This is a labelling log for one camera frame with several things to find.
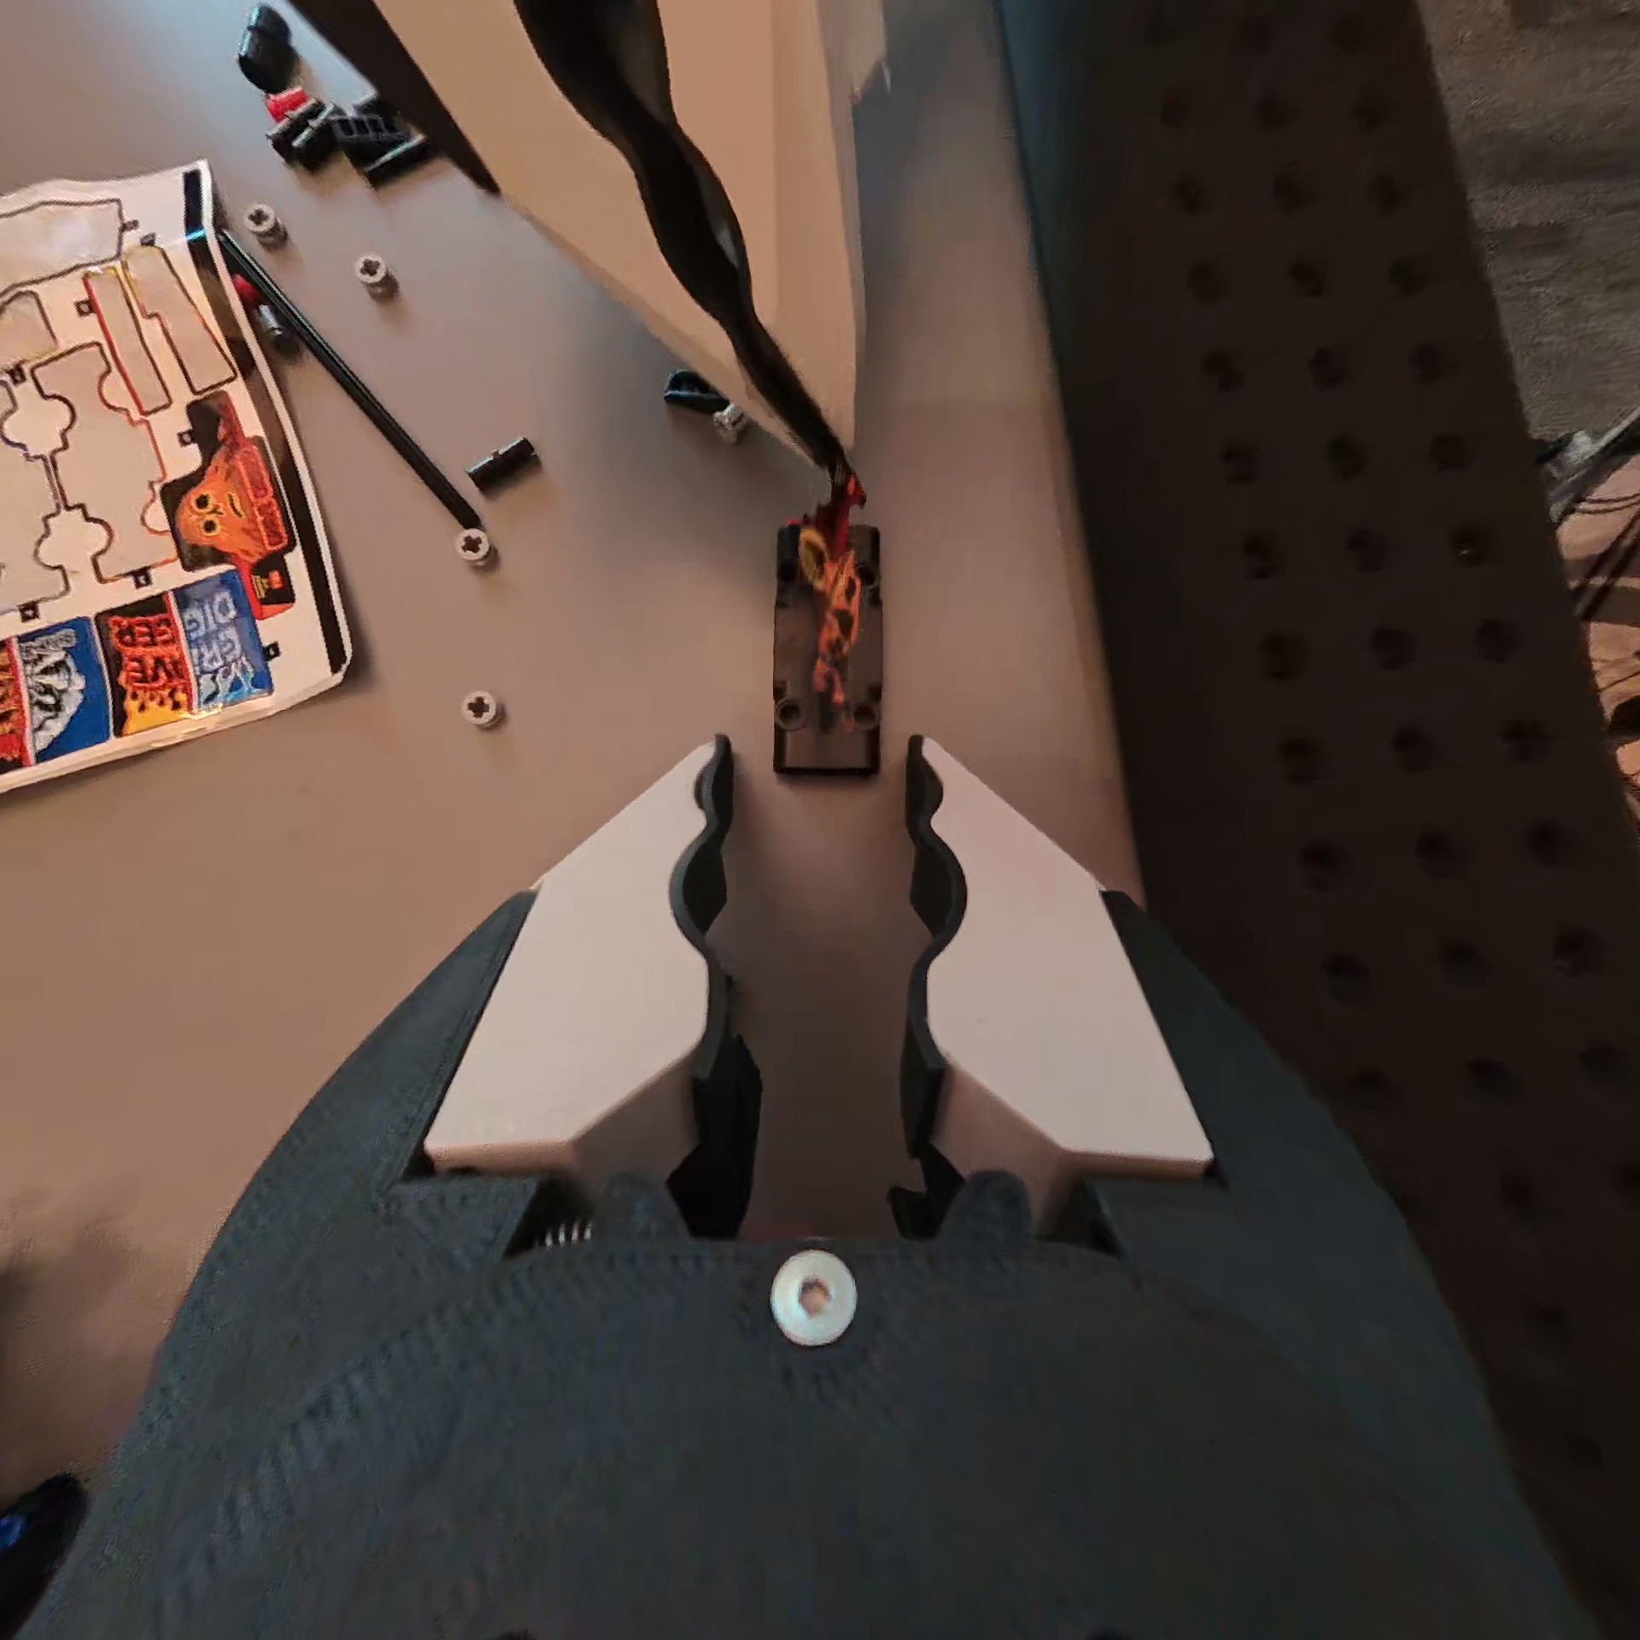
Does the orange flame sticker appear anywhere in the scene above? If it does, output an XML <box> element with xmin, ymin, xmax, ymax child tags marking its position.
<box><xmin>797</xmin><ymin>473</ymin><xmax>872</xmax><ymax>738</ymax></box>

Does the grey desk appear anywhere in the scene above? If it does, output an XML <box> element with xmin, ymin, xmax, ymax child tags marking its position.
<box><xmin>0</xmin><ymin>0</ymin><xmax>1149</xmax><ymax>1513</ymax></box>

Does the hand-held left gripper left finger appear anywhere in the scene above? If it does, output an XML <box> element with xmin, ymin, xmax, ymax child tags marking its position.
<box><xmin>421</xmin><ymin>733</ymin><xmax>768</xmax><ymax>1242</ymax></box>

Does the long black toy axle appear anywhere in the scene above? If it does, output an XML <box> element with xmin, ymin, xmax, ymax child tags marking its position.
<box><xmin>216</xmin><ymin>227</ymin><xmax>487</xmax><ymax>529</ymax></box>

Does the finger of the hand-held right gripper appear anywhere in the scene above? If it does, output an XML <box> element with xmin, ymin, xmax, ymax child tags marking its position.
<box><xmin>590</xmin><ymin>0</ymin><xmax>889</xmax><ymax>466</ymax></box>
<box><xmin>371</xmin><ymin>0</ymin><xmax>851</xmax><ymax>481</ymax></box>

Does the sticker sheet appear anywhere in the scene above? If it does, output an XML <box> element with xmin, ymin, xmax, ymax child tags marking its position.
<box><xmin>0</xmin><ymin>159</ymin><xmax>354</xmax><ymax>796</ymax></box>

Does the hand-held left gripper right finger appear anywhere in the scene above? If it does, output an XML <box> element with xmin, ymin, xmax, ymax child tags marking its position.
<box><xmin>887</xmin><ymin>733</ymin><xmax>1217</xmax><ymax>1242</ymax></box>

